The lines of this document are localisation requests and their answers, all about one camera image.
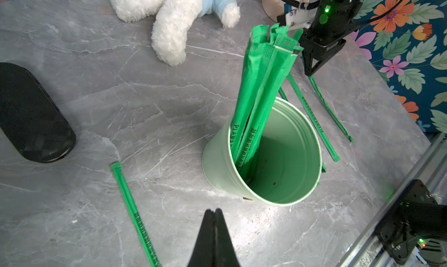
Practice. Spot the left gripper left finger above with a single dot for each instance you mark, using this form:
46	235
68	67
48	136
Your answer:
203	252

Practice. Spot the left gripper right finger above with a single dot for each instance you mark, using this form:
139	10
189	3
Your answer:
224	253

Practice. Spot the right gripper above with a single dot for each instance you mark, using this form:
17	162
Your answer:
319	46

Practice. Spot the green straw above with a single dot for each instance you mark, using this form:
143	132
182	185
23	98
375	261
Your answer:
147	246
282	94
329	110
313	119

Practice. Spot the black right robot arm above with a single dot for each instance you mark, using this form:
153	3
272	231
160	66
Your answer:
334	20

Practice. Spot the bundle of green wrapped straws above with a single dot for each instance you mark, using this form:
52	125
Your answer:
268	59

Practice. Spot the light green storage cup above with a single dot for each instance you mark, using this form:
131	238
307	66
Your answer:
289	161

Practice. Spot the white plush teddy bear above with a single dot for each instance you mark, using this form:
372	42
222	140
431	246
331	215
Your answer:
174	18

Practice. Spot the black remote control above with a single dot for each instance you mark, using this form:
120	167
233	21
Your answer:
30	119

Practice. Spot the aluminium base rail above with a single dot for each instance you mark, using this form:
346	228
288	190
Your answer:
367	251

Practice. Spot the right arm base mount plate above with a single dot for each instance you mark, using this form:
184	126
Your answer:
414	218

